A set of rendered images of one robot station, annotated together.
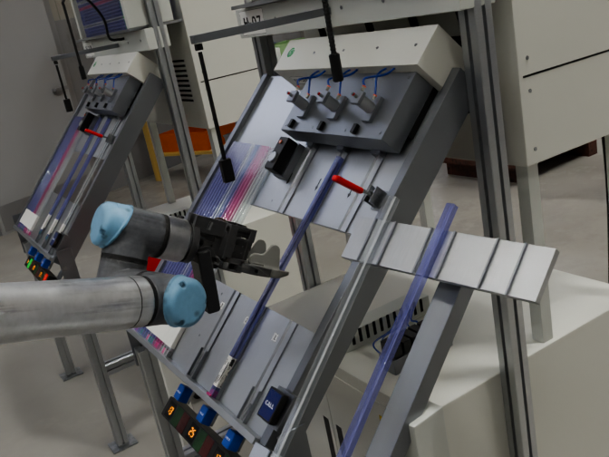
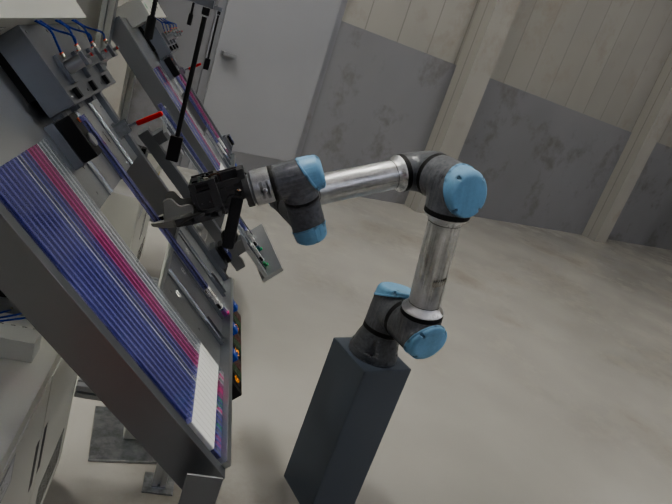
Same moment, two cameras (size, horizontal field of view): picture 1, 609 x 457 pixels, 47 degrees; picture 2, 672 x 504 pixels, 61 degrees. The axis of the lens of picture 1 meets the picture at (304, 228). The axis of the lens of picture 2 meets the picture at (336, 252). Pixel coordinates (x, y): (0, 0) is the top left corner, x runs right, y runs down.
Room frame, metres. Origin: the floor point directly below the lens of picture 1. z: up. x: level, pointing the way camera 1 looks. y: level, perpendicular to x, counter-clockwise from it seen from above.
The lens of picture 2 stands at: (2.23, 0.67, 1.34)
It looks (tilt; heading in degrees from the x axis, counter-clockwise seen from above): 18 degrees down; 193
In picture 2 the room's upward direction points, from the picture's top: 19 degrees clockwise
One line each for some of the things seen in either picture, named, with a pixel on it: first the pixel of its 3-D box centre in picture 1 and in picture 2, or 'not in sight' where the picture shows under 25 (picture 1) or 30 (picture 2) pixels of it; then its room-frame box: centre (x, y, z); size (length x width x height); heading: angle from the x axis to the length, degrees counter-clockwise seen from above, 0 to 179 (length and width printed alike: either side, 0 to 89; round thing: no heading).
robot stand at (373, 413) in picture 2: not in sight; (343, 425); (0.67, 0.52, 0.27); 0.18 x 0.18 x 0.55; 50
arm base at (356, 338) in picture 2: not in sight; (377, 339); (0.67, 0.52, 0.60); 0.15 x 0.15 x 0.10
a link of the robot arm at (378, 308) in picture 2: not in sight; (392, 306); (0.67, 0.52, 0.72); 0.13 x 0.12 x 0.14; 47
